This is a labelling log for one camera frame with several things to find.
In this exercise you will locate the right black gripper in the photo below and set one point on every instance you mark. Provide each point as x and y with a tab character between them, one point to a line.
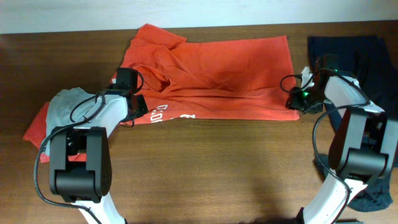
293	101

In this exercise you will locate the dark navy garment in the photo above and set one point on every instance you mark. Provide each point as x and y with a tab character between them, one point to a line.
368	59

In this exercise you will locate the red folded garment under grey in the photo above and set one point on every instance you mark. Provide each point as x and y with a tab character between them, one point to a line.
36	133

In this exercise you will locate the red printed t-shirt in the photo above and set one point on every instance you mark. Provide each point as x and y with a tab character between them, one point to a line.
234	79

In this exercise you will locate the grey folded t-shirt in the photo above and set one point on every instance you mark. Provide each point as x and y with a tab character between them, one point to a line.
63	103

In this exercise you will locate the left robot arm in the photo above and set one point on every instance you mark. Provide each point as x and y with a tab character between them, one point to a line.
80	170

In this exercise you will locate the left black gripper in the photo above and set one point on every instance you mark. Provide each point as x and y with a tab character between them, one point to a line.
143	107

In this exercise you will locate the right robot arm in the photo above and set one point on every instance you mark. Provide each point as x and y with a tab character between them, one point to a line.
364	146

